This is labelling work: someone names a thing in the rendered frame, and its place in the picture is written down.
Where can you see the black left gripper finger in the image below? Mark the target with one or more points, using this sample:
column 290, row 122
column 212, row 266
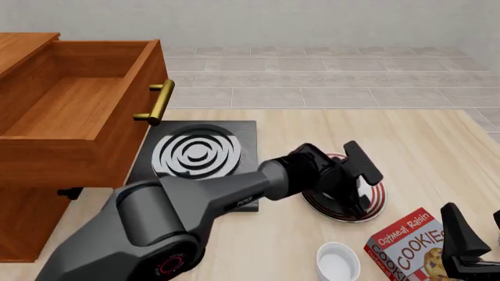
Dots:
column 360, row 209

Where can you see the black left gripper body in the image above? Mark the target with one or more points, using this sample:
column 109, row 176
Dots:
column 343, row 181

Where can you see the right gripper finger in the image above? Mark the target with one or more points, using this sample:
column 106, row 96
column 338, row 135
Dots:
column 497, row 222
column 463, row 234

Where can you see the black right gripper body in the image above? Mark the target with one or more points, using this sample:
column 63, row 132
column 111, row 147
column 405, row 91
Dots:
column 474, row 267

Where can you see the glossy black bowl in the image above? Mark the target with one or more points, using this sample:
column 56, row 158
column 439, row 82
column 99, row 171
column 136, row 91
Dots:
column 326, row 203

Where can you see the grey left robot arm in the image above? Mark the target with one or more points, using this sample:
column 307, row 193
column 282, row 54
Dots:
column 156, row 216

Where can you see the white plate with red rings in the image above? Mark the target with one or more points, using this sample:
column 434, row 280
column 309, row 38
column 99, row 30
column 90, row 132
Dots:
column 377, row 199

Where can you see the flat black stove plate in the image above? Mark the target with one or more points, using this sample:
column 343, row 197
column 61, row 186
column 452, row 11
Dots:
column 246, row 137

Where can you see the wooden cabinet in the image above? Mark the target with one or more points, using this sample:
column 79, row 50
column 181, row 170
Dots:
column 27, row 222

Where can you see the red cookie box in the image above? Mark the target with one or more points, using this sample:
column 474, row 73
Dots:
column 410, row 251

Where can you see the small white ramekin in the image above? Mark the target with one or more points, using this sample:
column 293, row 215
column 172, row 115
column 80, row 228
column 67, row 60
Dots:
column 338, row 262

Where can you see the open wooden drawer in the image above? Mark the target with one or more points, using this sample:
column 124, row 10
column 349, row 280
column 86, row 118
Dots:
column 70, row 105

